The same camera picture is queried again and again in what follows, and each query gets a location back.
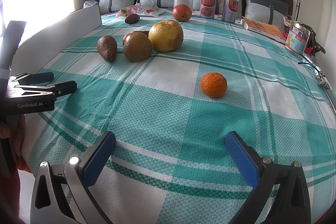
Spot white bed side board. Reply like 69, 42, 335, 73
16, 5, 102, 75

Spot orange cover book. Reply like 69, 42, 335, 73
241, 16, 286, 44

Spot red apple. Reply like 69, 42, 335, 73
172, 4, 192, 22

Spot green white plaid bed sheet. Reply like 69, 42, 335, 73
26, 14, 336, 224

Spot metal tin with colourful label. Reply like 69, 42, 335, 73
286, 21, 313, 54

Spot metal key bunch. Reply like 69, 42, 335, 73
315, 70, 332, 89

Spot brown green pear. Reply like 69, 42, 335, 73
123, 31, 153, 62

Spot thin black cable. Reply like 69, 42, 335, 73
298, 61, 319, 70

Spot white red snack packet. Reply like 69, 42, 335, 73
136, 6, 164, 17

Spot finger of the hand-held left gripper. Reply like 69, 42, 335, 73
10, 72, 54, 85
13, 81, 77, 98

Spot brown kiwi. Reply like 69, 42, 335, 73
124, 13, 140, 24

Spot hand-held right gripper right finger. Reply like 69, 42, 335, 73
225, 131, 311, 224

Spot square orange label can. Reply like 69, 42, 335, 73
222, 0, 239, 23

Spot purple sweet potato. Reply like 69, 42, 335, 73
97, 35, 118, 62

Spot round orange label can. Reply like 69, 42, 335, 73
200, 0, 217, 20

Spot white charger with cable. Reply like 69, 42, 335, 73
134, 0, 159, 9

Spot orange mandarin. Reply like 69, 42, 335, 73
201, 72, 228, 98

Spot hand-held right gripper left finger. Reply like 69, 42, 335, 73
30, 131, 117, 224

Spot pink snack packet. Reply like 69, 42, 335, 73
116, 7, 135, 18

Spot person's left hand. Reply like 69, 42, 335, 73
0, 115, 27, 155

